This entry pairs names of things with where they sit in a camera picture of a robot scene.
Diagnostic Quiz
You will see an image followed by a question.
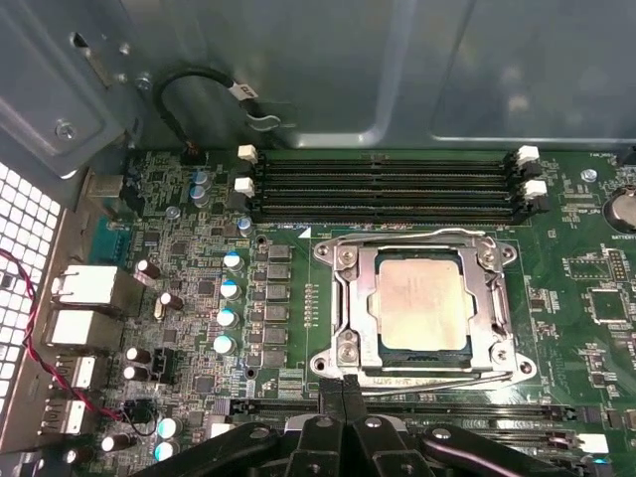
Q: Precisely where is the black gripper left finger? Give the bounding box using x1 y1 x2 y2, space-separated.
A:
143 380 346 477

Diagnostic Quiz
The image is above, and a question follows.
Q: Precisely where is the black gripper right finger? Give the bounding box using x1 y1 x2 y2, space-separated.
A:
343 376 580 477

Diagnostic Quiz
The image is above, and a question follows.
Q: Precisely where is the wire locking lever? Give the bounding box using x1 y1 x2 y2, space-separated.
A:
337 228 498 252
362 371 521 397

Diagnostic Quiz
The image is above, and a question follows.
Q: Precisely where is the metal socket cover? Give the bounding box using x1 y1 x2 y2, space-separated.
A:
347 242 498 377

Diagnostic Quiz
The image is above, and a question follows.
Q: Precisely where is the silver CPU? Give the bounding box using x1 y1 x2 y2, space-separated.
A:
375 245 473 372

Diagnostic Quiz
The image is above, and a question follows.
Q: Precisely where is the metal CPU socket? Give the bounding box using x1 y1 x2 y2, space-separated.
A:
308 228 536 397

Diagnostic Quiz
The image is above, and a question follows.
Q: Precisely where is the black RAM slot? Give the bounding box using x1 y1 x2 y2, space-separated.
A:
233 176 549 203
208 419 610 456
247 161 544 186
237 143 541 171
228 397 580 423
231 193 551 224

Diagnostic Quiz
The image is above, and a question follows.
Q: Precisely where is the green motherboard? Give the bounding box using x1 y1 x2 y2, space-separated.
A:
79 146 636 477

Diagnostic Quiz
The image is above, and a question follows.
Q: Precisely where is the silver rear port block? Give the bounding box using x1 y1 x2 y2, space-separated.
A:
40 397 89 434
43 308 125 350
81 171 124 200
53 353 100 390
49 263 123 308

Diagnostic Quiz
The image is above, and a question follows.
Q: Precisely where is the blue port connector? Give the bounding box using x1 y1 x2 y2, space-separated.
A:
91 218 134 265

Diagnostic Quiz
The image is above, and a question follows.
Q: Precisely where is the silver coin battery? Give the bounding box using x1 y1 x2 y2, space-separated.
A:
601 186 636 233

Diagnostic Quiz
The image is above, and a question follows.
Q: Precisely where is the black PC case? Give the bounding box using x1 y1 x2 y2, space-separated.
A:
0 0 636 477

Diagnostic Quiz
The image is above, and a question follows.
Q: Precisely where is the red black twisted wire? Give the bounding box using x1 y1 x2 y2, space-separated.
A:
0 247 123 421

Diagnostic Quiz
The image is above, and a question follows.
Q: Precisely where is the black labelled wire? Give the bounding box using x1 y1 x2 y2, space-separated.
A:
152 69 259 153

